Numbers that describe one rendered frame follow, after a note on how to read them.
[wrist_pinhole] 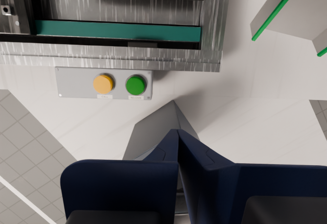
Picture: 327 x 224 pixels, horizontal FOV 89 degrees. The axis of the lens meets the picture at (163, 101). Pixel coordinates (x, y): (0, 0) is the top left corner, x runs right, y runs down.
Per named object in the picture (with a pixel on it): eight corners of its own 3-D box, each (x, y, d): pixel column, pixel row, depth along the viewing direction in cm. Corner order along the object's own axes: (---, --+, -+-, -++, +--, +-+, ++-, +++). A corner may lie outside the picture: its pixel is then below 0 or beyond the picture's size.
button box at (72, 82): (152, 94, 44) (151, 101, 38) (71, 91, 43) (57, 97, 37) (153, 67, 42) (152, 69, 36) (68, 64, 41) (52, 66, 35)
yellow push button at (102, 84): (114, 92, 38) (112, 94, 36) (97, 91, 38) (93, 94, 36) (113, 75, 37) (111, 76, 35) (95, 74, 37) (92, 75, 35)
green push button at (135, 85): (145, 93, 38) (144, 95, 36) (127, 93, 38) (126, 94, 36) (145, 76, 37) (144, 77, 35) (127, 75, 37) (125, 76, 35)
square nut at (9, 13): (15, 16, 32) (10, 14, 31) (7, 15, 32) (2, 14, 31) (13, 6, 31) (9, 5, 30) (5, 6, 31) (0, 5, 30)
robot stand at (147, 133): (160, 157, 54) (160, 215, 34) (134, 124, 50) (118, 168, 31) (197, 134, 52) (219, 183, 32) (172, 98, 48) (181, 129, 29)
